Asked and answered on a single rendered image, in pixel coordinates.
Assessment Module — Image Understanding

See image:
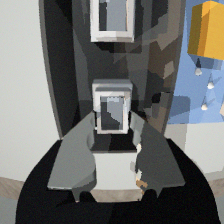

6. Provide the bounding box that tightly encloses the yellow rectangular block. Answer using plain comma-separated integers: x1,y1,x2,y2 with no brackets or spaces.
187,1,224,60

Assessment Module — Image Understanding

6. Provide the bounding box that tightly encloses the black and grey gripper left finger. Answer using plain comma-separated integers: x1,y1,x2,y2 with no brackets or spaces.
15,111,97,224

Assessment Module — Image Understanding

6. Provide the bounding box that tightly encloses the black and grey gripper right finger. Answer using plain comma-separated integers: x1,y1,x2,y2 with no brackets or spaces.
128,110,221,224

